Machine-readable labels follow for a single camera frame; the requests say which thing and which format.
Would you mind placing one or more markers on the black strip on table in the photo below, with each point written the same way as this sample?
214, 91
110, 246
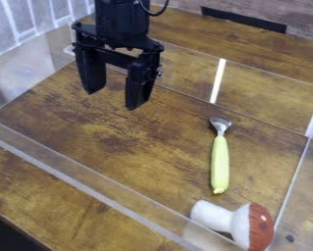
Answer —
245, 20

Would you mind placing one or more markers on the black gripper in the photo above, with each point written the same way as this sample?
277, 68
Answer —
116, 40

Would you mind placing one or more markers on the clear acrylic triangle bracket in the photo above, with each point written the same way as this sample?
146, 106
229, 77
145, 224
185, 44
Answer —
68, 50

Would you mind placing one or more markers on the clear acrylic enclosure wall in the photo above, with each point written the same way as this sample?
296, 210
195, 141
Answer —
102, 179

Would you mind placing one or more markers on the red white mushroom toy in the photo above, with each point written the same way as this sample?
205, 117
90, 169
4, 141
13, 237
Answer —
249, 224

